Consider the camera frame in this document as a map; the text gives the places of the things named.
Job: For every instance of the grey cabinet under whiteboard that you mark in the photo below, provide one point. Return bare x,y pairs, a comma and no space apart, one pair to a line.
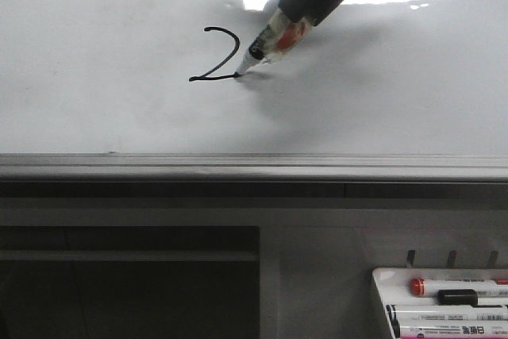
228,260

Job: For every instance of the black capped marker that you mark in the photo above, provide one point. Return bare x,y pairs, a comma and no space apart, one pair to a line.
470,297

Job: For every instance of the white whiteboard with metal frame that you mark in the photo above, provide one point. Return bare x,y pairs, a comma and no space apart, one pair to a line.
408,89

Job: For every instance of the white taped whiteboard marker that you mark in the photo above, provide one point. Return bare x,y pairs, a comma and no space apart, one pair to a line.
279,36

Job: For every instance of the white marker black end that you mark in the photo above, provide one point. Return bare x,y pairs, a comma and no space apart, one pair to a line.
447,313

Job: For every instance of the red capped marker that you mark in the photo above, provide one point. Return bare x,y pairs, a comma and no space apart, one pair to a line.
495,288

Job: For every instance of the white marker tray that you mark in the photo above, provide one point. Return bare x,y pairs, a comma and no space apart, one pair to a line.
391,287

